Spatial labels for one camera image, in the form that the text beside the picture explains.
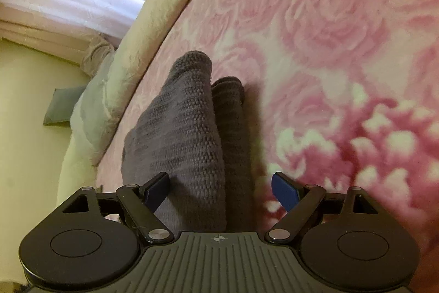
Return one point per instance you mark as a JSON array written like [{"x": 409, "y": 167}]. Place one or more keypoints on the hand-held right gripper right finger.
[{"x": 284, "y": 191}]

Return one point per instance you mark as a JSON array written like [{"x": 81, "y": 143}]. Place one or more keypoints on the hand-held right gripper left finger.
[{"x": 159, "y": 190}]

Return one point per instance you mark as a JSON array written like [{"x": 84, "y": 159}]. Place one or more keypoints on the grey pillow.
[{"x": 61, "y": 106}]

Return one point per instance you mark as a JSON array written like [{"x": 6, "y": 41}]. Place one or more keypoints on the pale pink pillow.
[{"x": 97, "y": 56}]

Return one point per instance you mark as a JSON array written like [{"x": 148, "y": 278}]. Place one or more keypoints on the grey and white rolled duvet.
[{"x": 154, "y": 21}]

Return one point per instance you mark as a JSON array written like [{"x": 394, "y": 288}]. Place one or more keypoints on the pink floral blanket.
[{"x": 325, "y": 21}]

